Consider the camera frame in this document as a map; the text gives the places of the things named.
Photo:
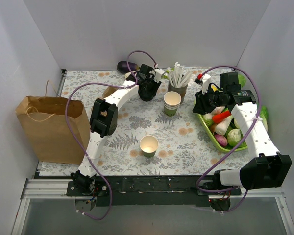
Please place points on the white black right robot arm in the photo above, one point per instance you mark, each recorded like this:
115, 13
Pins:
268, 167

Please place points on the floral patterned table mat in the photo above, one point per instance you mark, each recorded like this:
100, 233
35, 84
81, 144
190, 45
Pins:
184, 146

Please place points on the green plastic tray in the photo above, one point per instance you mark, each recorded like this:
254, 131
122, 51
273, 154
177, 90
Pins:
219, 147

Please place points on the orange toy carrot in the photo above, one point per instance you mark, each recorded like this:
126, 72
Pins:
220, 117

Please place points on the brown cardboard cup carrier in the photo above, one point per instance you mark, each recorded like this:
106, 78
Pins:
108, 92

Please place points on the brown cup with straws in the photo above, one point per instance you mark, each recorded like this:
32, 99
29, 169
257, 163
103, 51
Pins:
179, 79

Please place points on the purple toy eggplant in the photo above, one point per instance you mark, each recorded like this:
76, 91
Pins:
123, 67

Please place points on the green white paper cup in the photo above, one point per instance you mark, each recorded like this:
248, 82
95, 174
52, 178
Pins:
149, 145

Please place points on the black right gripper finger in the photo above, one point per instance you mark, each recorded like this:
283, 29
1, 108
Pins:
200, 97
201, 108

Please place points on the stack of paper cups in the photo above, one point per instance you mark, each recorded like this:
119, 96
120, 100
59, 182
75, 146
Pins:
172, 102

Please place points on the purple toy onion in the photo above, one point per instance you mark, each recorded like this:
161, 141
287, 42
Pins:
222, 140

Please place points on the brown paper bag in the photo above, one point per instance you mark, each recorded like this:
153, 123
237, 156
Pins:
57, 129

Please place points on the white toy bok choy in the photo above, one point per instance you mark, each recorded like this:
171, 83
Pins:
234, 137

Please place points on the large toy napa cabbage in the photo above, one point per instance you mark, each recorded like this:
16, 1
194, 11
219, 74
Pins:
242, 80

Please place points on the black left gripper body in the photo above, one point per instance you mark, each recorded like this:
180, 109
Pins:
148, 89

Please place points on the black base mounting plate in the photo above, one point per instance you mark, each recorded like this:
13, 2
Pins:
139, 190

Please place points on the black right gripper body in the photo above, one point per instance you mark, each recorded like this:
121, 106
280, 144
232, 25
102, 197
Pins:
203, 102

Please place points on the green white toy leek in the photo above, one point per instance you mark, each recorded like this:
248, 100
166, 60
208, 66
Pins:
127, 75

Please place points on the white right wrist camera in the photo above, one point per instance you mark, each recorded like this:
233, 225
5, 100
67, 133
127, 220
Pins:
204, 81

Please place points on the toy green lettuce head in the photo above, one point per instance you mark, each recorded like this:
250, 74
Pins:
264, 116

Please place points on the black plastic coffee lid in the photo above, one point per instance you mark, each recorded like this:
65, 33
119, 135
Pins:
146, 96

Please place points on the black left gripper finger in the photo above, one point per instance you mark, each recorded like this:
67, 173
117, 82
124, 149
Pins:
152, 89
143, 93

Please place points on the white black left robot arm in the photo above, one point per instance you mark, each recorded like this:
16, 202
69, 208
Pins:
104, 117

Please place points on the aluminium frame rail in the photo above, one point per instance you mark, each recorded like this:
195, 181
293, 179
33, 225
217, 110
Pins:
45, 209

